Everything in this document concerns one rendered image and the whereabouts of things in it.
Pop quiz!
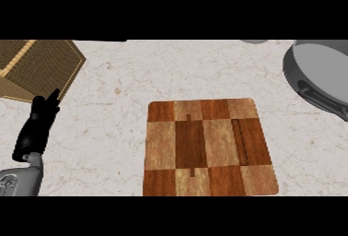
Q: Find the grey metal pot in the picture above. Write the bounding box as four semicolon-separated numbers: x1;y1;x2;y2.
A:
282;40;348;123

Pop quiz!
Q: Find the checkered wooden cutting board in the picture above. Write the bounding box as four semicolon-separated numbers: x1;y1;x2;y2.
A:
142;98;280;197

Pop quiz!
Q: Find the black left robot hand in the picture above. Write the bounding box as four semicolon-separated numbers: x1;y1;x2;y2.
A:
11;88;62;163

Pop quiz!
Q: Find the woven wicker basket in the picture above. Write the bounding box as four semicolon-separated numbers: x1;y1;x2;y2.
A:
0;40;87;104

